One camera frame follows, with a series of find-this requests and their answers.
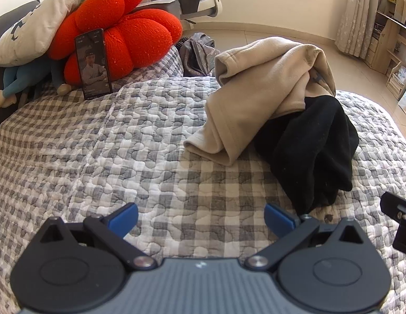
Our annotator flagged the red pumpkin cushion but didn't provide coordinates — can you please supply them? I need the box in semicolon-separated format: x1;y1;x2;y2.
48;0;183;87

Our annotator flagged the blue plush toy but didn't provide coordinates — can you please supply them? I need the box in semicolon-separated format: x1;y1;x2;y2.
0;55;76;108

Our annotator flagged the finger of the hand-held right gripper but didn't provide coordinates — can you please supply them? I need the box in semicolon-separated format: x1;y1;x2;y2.
380;191;406;256

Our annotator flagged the beige printed pillow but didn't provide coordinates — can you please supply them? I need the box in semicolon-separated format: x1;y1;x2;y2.
0;0;114;68

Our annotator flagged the grey patterned backpack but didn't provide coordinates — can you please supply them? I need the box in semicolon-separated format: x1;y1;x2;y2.
178;33;220;77

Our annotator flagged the grey checked quilt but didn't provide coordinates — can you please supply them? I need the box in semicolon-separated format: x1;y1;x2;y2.
0;44;406;314

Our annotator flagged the beige star curtain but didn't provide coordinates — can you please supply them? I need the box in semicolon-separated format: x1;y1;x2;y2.
335;0;391;60

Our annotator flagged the beige sweatshirt with black sleeves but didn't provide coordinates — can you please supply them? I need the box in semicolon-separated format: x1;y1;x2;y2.
183;36;360;216

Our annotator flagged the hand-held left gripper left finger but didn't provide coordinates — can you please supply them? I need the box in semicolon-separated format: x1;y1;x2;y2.
38;203;157;271

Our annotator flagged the black smartphone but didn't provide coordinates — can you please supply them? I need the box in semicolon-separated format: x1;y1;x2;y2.
74;28;114;100

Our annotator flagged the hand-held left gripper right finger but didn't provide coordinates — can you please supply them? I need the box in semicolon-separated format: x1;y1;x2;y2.
245;203;365;270

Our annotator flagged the wooden desk with shelves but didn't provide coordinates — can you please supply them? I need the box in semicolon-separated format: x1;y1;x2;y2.
365;0;406;92

